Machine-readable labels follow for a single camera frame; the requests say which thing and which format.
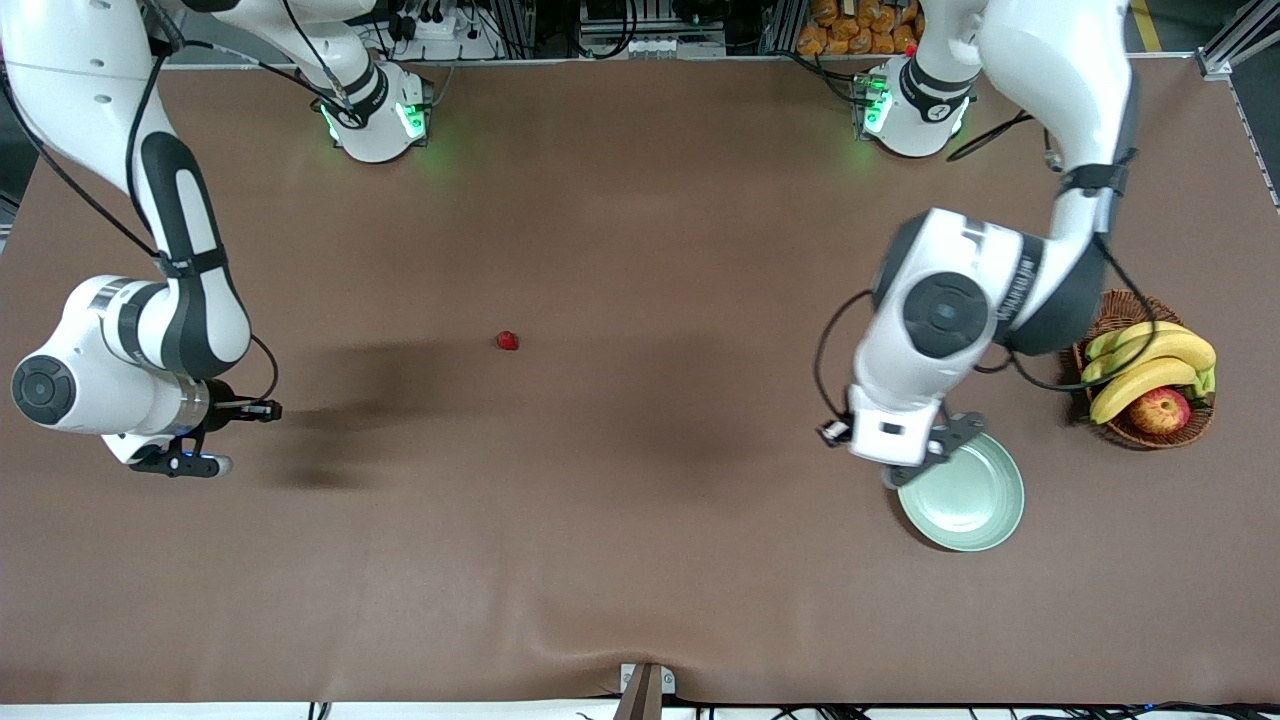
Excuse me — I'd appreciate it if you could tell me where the white socket strip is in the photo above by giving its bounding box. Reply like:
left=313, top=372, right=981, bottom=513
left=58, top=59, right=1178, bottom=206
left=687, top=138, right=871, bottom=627
left=580, top=35, right=727, bottom=59

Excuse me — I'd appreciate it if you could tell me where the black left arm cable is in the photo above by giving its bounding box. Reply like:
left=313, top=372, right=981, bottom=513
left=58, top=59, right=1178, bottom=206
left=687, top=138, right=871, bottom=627
left=812, top=110, right=1161, bottom=429

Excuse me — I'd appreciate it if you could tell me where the orange snack pile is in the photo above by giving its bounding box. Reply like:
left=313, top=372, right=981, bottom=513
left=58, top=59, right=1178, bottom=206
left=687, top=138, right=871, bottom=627
left=796, top=0, right=923, bottom=57

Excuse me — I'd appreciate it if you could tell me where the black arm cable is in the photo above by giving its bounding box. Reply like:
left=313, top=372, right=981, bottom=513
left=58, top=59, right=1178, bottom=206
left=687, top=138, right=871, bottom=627
left=0, top=0, right=351, bottom=403
left=812, top=110, right=1161, bottom=429

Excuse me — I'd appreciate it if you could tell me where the yellow banana bunch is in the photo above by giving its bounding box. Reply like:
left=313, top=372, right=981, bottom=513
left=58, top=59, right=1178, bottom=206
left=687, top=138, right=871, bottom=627
left=1080, top=320, right=1219, bottom=425

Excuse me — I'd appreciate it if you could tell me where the red yellow apple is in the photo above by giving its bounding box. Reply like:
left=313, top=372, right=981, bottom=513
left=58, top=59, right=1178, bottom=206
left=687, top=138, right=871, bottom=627
left=1128, top=387, right=1193, bottom=436

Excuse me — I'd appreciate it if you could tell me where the brown table mat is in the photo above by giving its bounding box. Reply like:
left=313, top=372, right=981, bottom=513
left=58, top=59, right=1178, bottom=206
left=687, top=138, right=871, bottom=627
left=0, top=58, right=1280, bottom=706

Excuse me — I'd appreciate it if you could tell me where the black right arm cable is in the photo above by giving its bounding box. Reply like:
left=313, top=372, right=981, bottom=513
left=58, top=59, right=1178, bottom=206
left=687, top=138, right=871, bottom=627
left=0, top=0, right=351, bottom=403

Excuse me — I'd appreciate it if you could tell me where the pale green round plate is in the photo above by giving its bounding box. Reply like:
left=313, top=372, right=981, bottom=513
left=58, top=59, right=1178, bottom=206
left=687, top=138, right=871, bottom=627
left=897, top=430, right=1026, bottom=553

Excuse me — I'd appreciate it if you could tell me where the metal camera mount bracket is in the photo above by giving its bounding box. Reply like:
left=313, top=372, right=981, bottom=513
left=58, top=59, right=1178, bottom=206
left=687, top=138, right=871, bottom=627
left=619, top=662, right=677, bottom=720

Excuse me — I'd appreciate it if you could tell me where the white power strip with plugs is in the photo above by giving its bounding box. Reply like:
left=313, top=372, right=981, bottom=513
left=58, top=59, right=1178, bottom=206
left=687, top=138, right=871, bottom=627
left=385, top=0, right=501, bottom=61

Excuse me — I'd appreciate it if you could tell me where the brown wicker basket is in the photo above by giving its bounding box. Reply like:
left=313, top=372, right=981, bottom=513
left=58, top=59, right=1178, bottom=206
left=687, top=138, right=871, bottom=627
left=1072, top=289, right=1217, bottom=450

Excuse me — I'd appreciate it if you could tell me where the grey aluminium frame profile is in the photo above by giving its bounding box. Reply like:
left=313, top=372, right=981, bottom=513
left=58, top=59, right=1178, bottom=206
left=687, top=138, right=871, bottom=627
left=1195, top=0, right=1280, bottom=79

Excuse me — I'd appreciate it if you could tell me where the grey table edge rail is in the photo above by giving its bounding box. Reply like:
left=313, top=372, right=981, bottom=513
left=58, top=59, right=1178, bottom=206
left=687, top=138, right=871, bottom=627
left=1225, top=72, right=1280, bottom=211

